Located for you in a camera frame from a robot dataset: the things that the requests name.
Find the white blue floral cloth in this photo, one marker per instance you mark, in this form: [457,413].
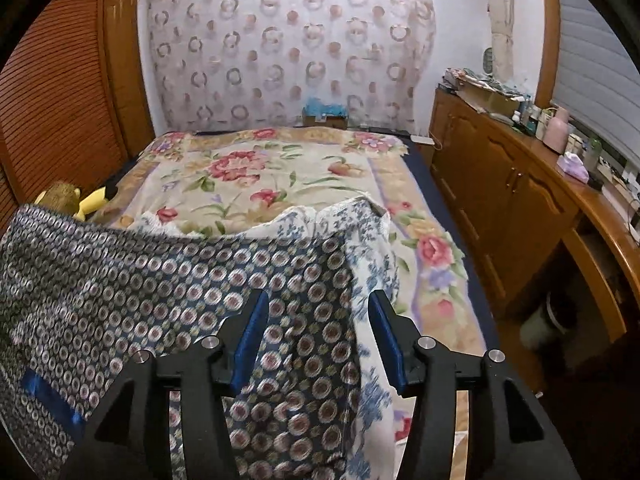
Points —
[370,255]

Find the small desk fan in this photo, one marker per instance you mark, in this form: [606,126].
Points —
[488,59]

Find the clear bottle green cap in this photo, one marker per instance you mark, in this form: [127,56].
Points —
[595,155]

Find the navy patterned pajama top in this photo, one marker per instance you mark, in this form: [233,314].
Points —
[150,285]

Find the floral blanket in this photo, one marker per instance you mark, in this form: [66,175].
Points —
[260,175]

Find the yellow plush toy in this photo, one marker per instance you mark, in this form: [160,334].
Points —
[92,200]

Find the wooden cabinet desk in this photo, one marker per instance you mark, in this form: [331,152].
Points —
[500,185]

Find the gold patterned cloth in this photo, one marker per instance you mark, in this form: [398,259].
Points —
[57,194]

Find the white waste bin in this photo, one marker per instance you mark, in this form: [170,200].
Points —
[540,325]

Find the brown box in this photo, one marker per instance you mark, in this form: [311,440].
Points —
[325,121]

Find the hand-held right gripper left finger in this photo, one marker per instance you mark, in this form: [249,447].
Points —
[247,345]

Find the grey window blind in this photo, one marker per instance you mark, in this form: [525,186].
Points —
[600,70]

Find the pink bottle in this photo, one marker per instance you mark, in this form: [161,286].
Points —
[556,132]

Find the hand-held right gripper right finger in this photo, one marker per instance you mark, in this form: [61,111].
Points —
[387,340]

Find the beige window curtain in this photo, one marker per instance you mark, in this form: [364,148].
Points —
[501,20]

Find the purple cloth bundle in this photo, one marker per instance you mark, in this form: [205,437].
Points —
[574,166]

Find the cardboard box of clutter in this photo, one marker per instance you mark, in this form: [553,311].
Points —
[485,95]

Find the circle patterned sheer curtain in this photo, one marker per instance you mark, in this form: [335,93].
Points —
[290,50]

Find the light blue cloth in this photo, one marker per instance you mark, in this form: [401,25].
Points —
[325,106]

